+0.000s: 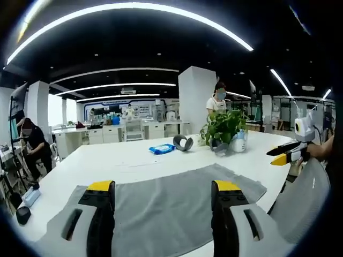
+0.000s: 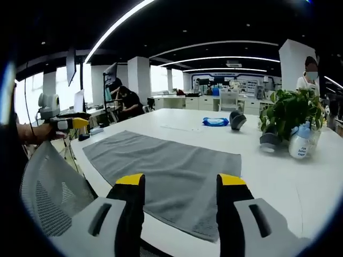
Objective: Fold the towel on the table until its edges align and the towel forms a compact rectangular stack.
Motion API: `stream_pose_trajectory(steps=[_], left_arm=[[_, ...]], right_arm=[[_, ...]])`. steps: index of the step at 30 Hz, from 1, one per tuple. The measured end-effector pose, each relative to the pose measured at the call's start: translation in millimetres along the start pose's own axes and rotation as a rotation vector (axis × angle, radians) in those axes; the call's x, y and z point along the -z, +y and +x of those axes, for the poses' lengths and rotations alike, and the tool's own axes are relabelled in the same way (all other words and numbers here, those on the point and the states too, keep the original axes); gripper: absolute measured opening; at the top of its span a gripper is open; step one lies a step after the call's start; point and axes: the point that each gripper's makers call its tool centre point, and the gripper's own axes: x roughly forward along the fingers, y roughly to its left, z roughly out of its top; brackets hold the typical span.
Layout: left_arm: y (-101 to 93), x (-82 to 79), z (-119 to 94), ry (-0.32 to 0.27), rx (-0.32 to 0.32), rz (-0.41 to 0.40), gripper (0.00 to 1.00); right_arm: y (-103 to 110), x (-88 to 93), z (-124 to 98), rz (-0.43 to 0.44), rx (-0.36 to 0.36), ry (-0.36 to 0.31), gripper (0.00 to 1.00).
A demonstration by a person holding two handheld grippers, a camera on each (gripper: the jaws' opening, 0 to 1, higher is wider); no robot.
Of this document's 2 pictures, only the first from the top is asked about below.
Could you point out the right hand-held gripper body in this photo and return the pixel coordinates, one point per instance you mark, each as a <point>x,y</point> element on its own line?
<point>304,131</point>

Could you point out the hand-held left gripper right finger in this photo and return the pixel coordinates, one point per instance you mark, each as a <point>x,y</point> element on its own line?
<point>241,222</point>

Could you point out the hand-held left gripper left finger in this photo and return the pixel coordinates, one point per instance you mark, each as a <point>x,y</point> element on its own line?
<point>80,222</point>

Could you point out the grey towel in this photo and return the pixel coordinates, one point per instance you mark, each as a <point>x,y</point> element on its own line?
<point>166,203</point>

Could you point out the person's right hand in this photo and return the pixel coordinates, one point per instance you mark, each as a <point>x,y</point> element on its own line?
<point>320,150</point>

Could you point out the white bottle with blue label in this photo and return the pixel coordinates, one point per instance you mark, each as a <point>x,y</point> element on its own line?
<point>239,142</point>

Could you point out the grey mesh office chair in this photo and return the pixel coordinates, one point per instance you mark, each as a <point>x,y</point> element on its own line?
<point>305,200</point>

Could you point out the small black speaker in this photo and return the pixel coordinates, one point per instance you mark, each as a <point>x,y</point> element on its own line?
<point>23,215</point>

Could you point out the grey curved band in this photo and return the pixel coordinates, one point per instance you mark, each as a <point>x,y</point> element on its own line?
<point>219,147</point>
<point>183,142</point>

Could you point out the green potted plant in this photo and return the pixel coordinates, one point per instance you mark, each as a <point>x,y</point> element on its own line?
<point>225,125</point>

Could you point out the white table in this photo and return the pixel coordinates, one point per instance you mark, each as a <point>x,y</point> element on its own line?
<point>128,163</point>

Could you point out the white cabinet row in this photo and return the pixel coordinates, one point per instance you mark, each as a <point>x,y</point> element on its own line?
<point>118,132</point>

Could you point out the black tripod stand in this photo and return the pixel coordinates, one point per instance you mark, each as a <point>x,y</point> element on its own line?
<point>12,150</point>

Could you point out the white square pillar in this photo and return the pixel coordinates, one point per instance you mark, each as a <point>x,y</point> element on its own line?
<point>197,99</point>

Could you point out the white chair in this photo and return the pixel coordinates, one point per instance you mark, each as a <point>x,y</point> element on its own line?
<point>133,130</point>

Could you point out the blue wet wipes pack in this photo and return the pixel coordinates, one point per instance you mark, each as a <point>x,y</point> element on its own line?
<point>161,149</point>

